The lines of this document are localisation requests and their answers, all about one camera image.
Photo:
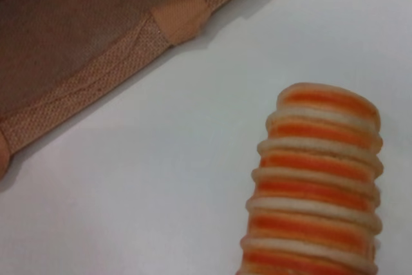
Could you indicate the orange striped bread loaf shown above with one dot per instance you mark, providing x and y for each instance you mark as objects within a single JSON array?
[{"x": 315, "y": 185}]

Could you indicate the brown jute tote bag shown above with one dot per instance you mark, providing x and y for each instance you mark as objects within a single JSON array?
[{"x": 80, "y": 36}]

